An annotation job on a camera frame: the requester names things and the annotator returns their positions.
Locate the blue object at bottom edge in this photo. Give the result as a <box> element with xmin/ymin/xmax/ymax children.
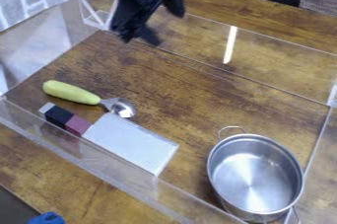
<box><xmin>26</xmin><ymin>212</ymin><xmax>65</xmax><ymax>224</ymax></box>

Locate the spoon with yellow-green handle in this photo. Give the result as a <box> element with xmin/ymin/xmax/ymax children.
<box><xmin>42</xmin><ymin>80</ymin><xmax>137</xmax><ymax>118</ymax></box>

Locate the stainless steel pot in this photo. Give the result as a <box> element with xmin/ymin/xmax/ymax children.
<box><xmin>206</xmin><ymin>126</ymin><xmax>303</xmax><ymax>224</ymax></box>

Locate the toy cleaver knife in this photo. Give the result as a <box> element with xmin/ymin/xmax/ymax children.
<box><xmin>38</xmin><ymin>103</ymin><xmax>178</xmax><ymax>176</ymax></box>

